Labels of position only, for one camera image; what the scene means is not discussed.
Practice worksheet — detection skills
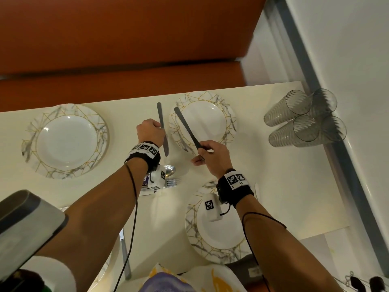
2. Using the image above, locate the person's right hand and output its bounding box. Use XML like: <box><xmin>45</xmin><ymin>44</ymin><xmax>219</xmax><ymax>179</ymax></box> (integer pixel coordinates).
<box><xmin>191</xmin><ymin>140</ymin><xmax>233</xmax><ymax>179</ymax></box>

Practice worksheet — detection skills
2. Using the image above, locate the person's left hand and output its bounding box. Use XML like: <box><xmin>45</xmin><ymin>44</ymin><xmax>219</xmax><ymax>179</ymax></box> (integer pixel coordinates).
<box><xmin>136</xmin><ymin>118</ymin><xmax>166</xmax><ymax>146</ymax></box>

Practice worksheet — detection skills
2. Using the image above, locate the grey table knife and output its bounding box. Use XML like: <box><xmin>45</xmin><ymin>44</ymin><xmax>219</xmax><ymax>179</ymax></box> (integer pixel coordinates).
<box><xmin>120</xmin><ymin>228</ymin><xmax>132</xmax><ymax>281</ymax></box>
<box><xmin>156</xmin><ymin>102</ymin><xmax>169</xmax><ymax>157</ymax></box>
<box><xmin>174</xmin><ymin>106</ymin><xmax>211</xmax><ymax>153</ymax></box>

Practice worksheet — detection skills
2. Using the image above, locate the person's left forearm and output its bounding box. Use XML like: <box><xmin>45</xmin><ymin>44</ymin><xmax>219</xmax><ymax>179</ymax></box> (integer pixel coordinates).
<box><xmin>34</xmin><ymin>157</ymin><xmax>152</xmax><ymax>292</ymax></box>

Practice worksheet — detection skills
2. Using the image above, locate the person's right forearm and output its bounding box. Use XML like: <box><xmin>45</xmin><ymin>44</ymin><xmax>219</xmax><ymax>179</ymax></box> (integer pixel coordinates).
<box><xmin>235</xmin><ymin>194</ymin><xmax>344</xmax><ymax>292</ymax></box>

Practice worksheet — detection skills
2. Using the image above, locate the silver spoon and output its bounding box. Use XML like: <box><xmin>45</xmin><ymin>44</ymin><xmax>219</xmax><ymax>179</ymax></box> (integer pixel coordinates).
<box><xmin>162</xmin><ymin>165</ymin><xmax>176</xmax><ymax>189</ymax></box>

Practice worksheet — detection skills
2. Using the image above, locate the marble gold-lined plate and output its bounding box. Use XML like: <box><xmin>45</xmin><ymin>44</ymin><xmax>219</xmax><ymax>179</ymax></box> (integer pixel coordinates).
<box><xmin>184</xmin><ymin>179</ymin><xmax>259</xmax><ymax>265</ymax></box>
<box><xmin>21</xmin><ymin>103</ymin><xmax>109</xmax><ymax>180</ymax></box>
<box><xmin>168</xmin><ymin>91</ymin><xmax>238</xmax><ymax>155</ymax></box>
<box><xmin>60</xmin><ymin>206</ymin><xmax>122</xmax><ymax>292</ymax></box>

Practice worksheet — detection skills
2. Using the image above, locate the orange upholstered bench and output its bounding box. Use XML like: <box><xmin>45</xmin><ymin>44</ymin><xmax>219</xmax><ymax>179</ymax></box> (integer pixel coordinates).
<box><xmin>0</xmin><ymin>0</ymin><xmax>268</xmax><ymax>113</ymax></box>

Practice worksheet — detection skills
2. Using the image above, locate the clear ribbed plastic cup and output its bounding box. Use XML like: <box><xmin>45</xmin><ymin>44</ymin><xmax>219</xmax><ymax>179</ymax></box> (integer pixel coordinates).
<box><xmin>263</xmin><ymin>90</ymin><xmax>314</xmax><ymax>128</ymax></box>
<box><xmin>268</xmin><ymin>114</ymin><xmax>323</xmax><ymax>148</ymax></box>
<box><xmin>308</xmin><ymin>88</ymin><xmax>338</xmax><ymax>119</ymax></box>
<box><xmin>317</xmin><ymin>115</ymin><xmax>347</xmax><ymax>145</ymax></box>

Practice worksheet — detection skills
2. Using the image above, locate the dark grey pouch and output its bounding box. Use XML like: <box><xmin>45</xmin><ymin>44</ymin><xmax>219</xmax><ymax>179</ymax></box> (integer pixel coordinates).
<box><xmin>225</xmin><ymin>254</ymin><xmax>264</xmax><ymax>284</ymax></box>

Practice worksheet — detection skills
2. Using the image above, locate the printed yellow purple shirt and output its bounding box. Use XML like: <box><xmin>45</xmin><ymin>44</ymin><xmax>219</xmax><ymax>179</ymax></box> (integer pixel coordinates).
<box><xmin>147</xmin><ymin>263</ymin><xmax>245</xmax><ymax>292</ymax></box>

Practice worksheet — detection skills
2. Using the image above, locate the grey head-mounted device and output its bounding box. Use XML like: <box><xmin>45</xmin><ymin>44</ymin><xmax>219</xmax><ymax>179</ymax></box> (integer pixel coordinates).
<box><xmin>0</xmin><ymin>190</ymin><xmax>69</xmax><ymax>284</ymax></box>

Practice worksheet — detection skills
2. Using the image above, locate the white shirt sleeve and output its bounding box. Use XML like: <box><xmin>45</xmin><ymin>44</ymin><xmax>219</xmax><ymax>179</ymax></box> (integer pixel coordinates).
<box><xmin>19</xmin><ymin>255</ymin><xmax>77</xmax><ymax>292</ymax></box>

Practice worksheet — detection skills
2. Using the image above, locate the black marker wrist strap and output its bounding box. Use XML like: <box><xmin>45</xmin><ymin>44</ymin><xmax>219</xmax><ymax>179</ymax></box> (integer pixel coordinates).
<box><xmin>216</xmin><ymin>169</ymin><xmax>254</xmax><ymax>209</ymax></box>
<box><xmin>125</xmin><ymin>142</ymin><xmax>161</xmax><ymax>174</ymax></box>

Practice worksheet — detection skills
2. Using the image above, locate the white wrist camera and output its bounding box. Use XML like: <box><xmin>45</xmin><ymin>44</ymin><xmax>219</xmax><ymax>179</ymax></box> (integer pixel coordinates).
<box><xmin>141</xmin><ymin>165</ymin><xmax>168</xmax><ymax>195</ymax></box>
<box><xmin>202</xmin><ymin>193</ymin><xmax>223</xmax><ymax>222</ymax></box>

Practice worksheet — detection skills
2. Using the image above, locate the thin black cable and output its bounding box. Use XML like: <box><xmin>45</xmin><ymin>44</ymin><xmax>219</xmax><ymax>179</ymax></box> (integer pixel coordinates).
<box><xmin>219</xmin><ymin>203</ymin><xmax>287</xmax><ymax>292</ymax></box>
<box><xmin>113</xmin><ymin>162</ymin><xmax>139</xmax><ymax>292</ymax></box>

